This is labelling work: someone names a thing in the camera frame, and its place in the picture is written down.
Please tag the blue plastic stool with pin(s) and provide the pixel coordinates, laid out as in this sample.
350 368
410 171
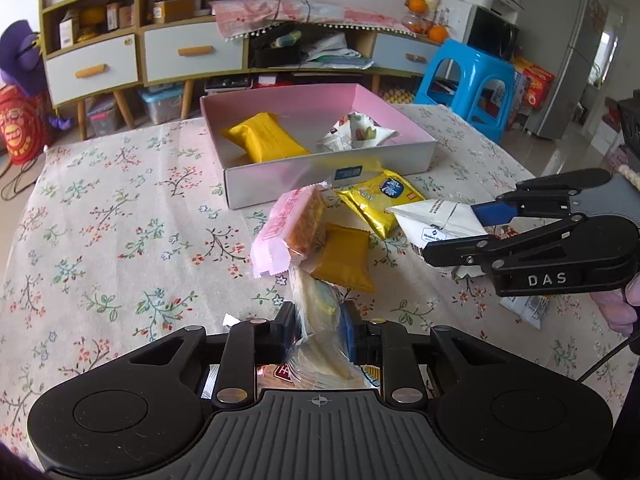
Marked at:
470 62

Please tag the white flat snack packet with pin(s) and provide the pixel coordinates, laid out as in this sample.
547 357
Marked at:
527 312

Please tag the pink orange snack packet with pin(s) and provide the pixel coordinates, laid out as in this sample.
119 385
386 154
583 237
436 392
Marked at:
295 220

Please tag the grey refrigerator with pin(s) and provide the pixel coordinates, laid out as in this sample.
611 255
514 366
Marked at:
570 50

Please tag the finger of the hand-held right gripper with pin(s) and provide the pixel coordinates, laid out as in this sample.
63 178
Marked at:
455 252
492 212

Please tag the white plastic bags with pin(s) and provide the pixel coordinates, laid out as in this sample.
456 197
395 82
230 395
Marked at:
335 52

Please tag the yellow packet with blue print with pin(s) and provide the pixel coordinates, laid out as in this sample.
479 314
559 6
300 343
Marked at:
372 200

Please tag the pink patterned cloth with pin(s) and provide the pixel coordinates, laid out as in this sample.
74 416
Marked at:
325 12

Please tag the red orange snack box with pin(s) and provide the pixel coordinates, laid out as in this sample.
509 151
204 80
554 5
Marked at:
535 82

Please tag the low wooden cabinet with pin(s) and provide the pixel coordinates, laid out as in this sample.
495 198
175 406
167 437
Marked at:
310 72

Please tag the mustard snack packet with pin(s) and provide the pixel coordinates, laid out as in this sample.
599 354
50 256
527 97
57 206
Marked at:
345 260

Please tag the grey-blue drawer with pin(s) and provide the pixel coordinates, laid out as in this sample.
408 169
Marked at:
395 50

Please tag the tall wooden shelf unit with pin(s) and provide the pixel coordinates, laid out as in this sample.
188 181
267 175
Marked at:
140 10

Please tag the plain white triangular packet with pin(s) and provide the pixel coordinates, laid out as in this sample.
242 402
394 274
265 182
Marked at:
440 220

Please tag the purple plush toy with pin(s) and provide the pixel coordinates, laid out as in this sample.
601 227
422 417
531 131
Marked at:
22 55

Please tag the red printed bag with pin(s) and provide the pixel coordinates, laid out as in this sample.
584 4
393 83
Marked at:
20 127

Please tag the white patterned box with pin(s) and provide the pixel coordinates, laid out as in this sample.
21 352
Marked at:
452 17

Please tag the yellow egg carton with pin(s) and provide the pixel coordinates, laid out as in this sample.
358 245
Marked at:
395 95

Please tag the black microwave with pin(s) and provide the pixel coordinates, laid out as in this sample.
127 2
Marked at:
492 32

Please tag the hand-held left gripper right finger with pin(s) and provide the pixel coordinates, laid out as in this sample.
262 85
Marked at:
348 335

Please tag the large yellow snack packet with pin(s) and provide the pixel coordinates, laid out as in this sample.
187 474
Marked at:
265 137

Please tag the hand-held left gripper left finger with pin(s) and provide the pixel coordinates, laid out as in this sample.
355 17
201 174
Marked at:
287 325

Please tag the black bag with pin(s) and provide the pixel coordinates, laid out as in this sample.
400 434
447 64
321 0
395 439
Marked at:
272 50

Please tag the bag of oranges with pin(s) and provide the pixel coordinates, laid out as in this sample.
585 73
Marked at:
412 24

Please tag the pink cardboard box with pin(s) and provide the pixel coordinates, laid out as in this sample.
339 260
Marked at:
280 175

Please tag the orange fruit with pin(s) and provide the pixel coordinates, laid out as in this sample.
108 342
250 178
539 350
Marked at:
437 34
417 4

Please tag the brown cardboard box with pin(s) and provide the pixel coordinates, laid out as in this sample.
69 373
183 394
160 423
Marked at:
172 10

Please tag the black flat device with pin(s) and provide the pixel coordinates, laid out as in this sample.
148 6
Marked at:
227 85

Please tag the clear plastic storage bin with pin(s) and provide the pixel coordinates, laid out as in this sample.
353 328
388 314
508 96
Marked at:
160 105
102 117

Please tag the white printed triangular packet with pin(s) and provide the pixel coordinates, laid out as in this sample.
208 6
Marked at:
357 132

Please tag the person's right hand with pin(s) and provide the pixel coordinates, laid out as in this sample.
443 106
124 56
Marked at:
617 307

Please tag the clear snack packet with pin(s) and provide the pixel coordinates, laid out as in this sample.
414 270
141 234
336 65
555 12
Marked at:
320 310

